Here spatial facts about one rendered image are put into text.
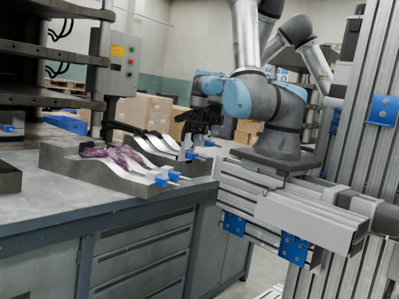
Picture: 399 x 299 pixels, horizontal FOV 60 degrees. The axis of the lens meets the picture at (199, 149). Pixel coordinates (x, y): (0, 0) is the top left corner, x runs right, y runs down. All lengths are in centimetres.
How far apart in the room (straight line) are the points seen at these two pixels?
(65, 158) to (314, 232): 95
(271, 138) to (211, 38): 877
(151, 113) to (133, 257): 415
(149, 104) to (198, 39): 495
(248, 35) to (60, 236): 86
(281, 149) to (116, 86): 144
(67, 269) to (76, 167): 37
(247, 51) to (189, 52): 913
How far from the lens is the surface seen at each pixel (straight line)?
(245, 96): 101
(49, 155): 148
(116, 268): 145
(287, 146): 111
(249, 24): 116
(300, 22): 163
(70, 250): 127
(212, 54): 969
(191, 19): 1040
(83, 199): 121
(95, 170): 135
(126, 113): 574
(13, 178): 123
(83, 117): 694
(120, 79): 233
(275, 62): 568
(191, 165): 157
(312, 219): 93
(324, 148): 129
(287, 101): 109
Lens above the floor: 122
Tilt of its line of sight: 10 degrees down
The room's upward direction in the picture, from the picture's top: 9 degrees clockwise
